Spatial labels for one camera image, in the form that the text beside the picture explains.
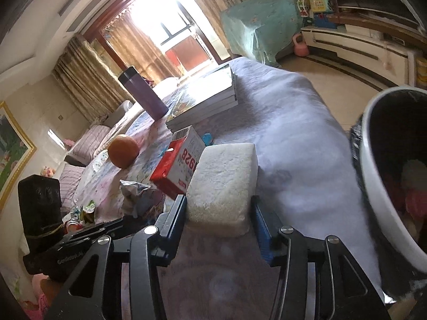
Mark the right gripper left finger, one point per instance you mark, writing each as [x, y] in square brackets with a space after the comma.
[93, 290]

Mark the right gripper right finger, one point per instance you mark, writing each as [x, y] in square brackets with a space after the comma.
[314, 274]

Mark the white foam fruit net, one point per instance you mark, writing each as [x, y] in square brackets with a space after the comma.
[414, 176]

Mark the red drink carton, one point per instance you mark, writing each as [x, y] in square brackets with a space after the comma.
[174, 172]

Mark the white foam block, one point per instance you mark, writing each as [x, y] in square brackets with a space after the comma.
[219, 194]

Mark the teal plastic clip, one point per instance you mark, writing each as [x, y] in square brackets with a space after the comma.
[207, 139]

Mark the white trash bin black liner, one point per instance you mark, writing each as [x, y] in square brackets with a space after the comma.
[390, 132]

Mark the person's left hand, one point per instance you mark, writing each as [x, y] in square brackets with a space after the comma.
[45, 290]

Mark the green crumpled wrapper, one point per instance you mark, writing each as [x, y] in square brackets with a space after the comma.
[84, 214]

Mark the beige sofa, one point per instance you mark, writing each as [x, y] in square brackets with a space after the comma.
[98, 137]

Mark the orange fruit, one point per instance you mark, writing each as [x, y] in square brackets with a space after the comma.
[122, 151]

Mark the left beige curtain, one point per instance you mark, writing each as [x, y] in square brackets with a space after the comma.
[88, 81]

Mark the purple thermos bottle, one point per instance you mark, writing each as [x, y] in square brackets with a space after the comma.
[141, 91]

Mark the stack of children's books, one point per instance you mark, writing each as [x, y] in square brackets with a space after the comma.
[204, 97]

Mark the white tv cabinet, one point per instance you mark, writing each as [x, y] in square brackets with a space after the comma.
[388, 47]

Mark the pink kettlebell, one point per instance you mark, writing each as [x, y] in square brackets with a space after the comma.
[300, 47]

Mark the teal covered furniture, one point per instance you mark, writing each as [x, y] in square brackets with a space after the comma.
[262, 30]

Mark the colourful toy set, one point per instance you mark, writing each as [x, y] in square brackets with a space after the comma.
[316, 13]

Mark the framed wall painting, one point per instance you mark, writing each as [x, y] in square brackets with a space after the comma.
[16, 150]

